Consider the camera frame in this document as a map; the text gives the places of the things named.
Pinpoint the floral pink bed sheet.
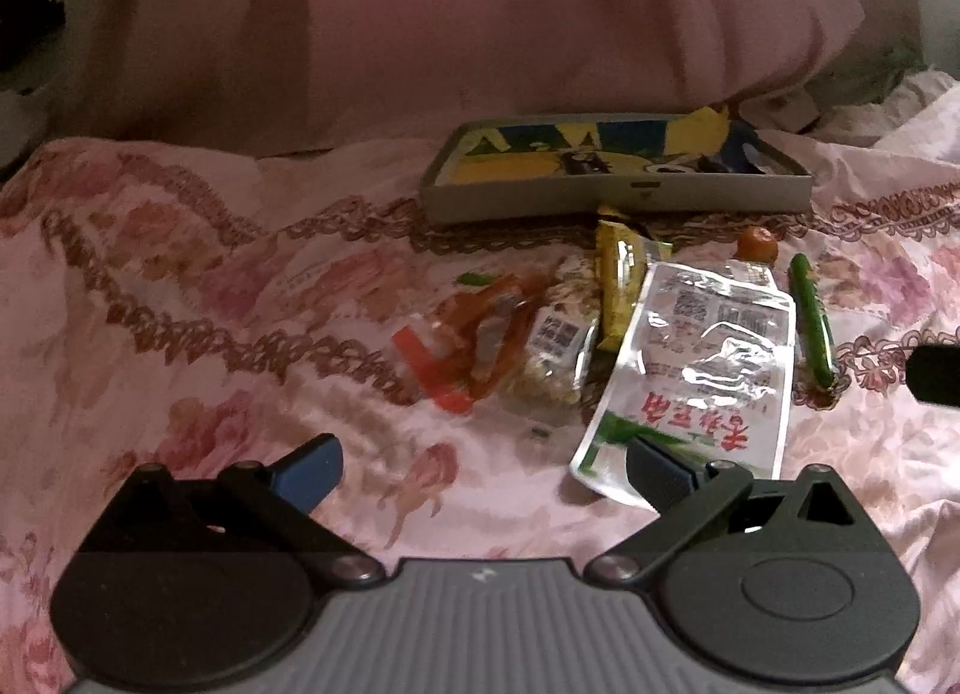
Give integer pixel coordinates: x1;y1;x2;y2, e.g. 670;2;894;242
0;74;960;694

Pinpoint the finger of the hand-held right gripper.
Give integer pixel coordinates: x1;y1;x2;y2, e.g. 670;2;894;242
904;345;960;410

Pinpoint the gold yellow snack packet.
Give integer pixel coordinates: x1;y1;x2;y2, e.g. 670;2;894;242
595;205;676;354

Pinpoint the small black object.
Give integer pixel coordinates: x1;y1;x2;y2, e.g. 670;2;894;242
558;151;610;177

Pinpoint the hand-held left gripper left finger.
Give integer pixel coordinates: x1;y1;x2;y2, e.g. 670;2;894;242
82;433;387;590

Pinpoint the green stick snack packet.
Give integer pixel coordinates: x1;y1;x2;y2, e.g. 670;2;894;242
787;253;838;392

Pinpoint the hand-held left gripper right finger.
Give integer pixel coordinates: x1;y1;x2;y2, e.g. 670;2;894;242
585;435;886;585

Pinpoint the clear orange chips packet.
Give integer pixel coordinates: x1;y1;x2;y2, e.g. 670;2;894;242
393;272;557;414

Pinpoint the white crumpled cloth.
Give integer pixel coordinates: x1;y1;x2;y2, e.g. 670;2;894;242
814;67;960;151

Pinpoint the yellow crumpled paper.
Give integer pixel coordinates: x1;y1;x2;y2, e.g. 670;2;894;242
684;104;733;149

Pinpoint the pink pillow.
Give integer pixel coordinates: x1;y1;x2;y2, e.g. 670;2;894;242
52;0;869;159

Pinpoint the clear nut bar packet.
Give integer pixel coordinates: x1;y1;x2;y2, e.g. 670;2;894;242
508;260;602;408

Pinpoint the shallow grey cardboard box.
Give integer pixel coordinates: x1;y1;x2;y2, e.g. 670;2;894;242
418;110;815;227

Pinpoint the small orange candy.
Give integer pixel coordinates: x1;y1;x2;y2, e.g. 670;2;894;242
738;228;778;264

